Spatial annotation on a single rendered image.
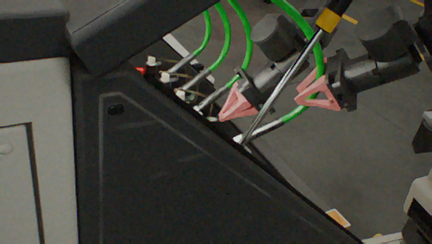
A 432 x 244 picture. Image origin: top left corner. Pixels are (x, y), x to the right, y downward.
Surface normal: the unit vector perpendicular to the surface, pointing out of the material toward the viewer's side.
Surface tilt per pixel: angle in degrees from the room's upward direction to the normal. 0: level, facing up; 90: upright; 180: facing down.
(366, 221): 0
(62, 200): 90
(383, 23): 50
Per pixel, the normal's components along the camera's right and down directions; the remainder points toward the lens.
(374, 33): -0.62, -0.46
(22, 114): 0.48, 0.55
